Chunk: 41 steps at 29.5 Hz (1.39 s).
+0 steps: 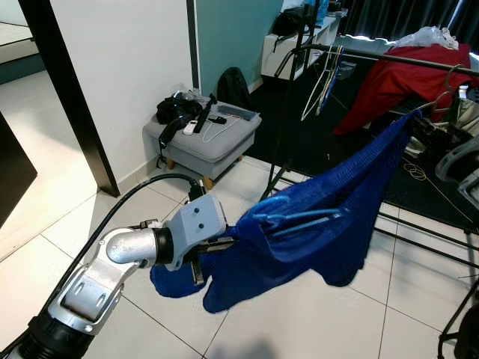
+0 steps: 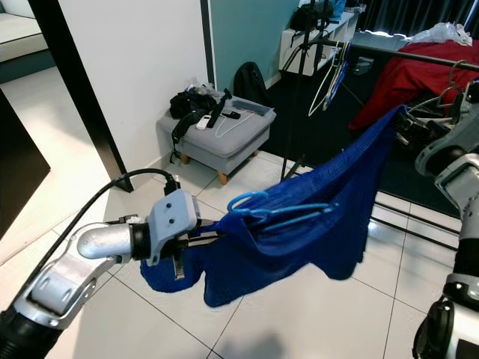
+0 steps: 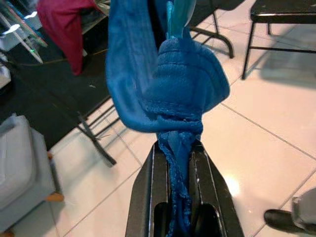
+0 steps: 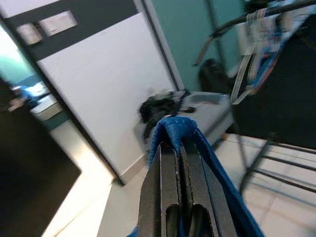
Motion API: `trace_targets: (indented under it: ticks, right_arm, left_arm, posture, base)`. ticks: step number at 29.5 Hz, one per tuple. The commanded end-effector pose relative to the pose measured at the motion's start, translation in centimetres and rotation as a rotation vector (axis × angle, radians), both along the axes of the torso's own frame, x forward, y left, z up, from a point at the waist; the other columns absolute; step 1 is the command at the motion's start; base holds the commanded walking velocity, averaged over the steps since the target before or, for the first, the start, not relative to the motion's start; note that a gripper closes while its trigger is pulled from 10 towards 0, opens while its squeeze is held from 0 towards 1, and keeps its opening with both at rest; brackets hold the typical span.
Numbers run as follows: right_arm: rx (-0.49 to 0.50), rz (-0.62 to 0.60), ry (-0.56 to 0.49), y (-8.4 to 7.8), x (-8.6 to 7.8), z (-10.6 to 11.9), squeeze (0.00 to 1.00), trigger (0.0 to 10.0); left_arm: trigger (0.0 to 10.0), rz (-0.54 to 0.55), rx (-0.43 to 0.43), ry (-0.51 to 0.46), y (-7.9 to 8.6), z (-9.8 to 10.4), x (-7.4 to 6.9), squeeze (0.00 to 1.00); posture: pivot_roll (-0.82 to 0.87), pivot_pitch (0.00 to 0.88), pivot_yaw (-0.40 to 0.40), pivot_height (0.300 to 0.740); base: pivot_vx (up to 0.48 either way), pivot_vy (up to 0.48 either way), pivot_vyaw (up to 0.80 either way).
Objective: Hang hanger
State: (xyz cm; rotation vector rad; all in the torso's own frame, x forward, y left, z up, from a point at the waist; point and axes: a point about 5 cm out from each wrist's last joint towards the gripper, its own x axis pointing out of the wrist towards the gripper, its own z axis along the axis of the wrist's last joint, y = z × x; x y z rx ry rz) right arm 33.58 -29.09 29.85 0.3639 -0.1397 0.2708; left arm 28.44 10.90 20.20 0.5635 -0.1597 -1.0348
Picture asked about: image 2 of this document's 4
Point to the blue bag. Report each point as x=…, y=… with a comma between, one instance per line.
x=335, y=7

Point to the black remote control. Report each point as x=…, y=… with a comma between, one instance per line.
x=230, y=114

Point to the white remote control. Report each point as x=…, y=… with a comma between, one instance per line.
x=204, y=122

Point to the grey ottoman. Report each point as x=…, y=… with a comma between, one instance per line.
x=232, y=142

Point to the black backpack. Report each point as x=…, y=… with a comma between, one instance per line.
x=251, y=84

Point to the black panel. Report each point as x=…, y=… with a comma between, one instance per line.
x=22, y=164

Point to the white shelf unit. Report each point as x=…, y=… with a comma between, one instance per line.
x=292, y=48

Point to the dark curtains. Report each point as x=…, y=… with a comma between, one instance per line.
x=412, y=11

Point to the black metal clothes rack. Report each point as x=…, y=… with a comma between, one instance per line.
x=404, y=56

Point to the white plastic bag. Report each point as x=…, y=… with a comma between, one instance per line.
x=441, y=34

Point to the blue plastic hanger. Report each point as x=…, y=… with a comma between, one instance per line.
x=243, y=196

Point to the red blanket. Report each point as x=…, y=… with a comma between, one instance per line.
x=397, y=78

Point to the black shoulder bag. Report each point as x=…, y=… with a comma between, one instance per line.
x=310, y=15

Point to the blue garment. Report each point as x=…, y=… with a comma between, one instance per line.
x=329, y=247

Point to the black carpet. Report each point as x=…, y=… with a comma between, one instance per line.
x=314, y=127

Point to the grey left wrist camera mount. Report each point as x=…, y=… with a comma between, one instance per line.
x=179, y=217

